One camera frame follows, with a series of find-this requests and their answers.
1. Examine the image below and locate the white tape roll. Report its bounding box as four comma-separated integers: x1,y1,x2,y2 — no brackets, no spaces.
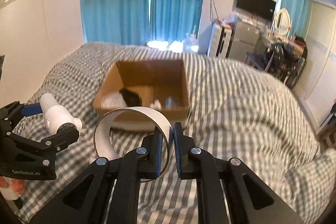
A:
93,106,174,183

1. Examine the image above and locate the small white cap in box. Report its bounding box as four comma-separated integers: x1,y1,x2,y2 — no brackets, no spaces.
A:
150,100,162,111

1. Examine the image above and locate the brown cardboard box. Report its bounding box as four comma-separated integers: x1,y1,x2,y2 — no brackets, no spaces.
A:
93,59,190,128

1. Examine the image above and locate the black chair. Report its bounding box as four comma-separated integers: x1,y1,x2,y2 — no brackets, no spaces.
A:
243,52,274,72

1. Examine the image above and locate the white suitcase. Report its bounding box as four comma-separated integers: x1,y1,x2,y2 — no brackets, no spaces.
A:
207,23,232,59

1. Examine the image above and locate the grey checked duvet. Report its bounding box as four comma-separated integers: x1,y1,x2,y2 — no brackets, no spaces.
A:
17,43,335,223

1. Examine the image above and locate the black object in box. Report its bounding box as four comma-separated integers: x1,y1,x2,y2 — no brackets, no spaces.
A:
119,88,142,107

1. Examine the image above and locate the black wall television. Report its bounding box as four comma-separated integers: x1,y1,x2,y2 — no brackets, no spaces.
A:
236,0,276,21

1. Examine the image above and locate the clear round plastic lid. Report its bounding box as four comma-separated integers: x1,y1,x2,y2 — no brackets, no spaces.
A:
100,92,127,110

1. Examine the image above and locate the white oval vanity mirror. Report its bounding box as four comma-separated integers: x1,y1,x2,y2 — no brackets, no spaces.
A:
272,8,291,36

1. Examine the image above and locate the grey mini fridge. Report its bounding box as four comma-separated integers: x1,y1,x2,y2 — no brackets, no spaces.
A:
227,19,259,62

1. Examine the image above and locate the white louvred wardrobe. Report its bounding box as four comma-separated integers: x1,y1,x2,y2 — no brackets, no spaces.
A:
293,2,335,132

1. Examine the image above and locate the black clothes pile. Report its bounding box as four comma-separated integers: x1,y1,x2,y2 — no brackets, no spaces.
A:
262,36,307,89

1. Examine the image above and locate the clear water jug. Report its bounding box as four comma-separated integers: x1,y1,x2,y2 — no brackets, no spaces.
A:
182,34,199,54

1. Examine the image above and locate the white plastic bottle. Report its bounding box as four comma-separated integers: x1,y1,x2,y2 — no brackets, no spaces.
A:
39,93,83,135

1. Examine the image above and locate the person's hand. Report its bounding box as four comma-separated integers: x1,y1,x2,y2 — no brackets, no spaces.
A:
0,176,25,201

